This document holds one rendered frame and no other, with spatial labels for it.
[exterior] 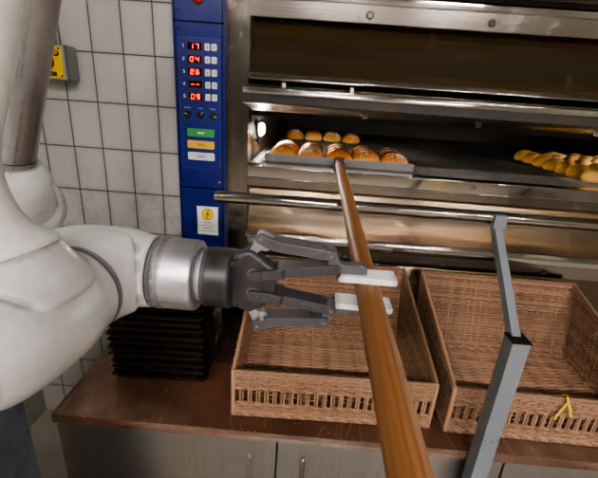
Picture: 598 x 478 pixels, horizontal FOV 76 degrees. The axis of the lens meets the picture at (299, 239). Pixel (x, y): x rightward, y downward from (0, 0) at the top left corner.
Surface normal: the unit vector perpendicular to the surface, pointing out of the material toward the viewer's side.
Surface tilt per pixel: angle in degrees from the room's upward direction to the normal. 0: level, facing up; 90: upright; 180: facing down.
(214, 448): 90
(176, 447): 90
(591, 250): 70
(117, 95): 90
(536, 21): 90
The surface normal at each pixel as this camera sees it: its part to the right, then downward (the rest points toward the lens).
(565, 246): -0.02, 0.01
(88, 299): 0.95, -0.29
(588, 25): -0.05, 0.35
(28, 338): 0.91, -0.18
